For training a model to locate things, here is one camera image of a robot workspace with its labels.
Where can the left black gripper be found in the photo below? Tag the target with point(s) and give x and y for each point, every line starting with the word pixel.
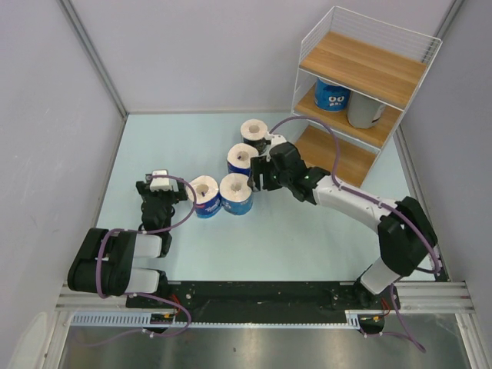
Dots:
pixel 144 189

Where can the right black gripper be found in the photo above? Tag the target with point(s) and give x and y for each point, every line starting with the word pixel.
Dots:
pixel 258 166

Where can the blue monster paper roll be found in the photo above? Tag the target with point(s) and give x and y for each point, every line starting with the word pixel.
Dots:
pixel 331 98

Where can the grey paper roll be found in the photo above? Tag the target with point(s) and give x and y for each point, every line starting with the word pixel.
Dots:
pixel 364 112

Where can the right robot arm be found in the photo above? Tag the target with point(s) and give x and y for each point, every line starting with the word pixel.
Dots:
pixel 405 234

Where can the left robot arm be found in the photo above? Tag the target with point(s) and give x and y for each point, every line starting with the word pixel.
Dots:
pixel 105 262

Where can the black wrapped paper roll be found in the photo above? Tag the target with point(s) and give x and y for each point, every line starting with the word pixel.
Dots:
pixel 255 133

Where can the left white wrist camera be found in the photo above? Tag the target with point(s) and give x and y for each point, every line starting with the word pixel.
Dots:
pixel 160 181

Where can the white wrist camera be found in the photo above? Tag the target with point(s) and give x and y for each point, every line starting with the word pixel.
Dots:
pixel 272 140
pixel 160 181

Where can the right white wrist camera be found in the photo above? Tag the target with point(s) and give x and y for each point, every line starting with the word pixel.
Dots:
pixel 272 140

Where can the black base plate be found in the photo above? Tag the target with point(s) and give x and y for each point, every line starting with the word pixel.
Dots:
pixel 267 302

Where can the white slotted cable duct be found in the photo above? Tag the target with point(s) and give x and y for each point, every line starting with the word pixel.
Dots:
pixel 147 319

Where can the white wire wooden shelf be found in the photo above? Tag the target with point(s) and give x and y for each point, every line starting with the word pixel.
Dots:
pixel 379 60

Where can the aluminium rail frame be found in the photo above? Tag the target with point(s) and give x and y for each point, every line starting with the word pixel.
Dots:
pixel 416 297

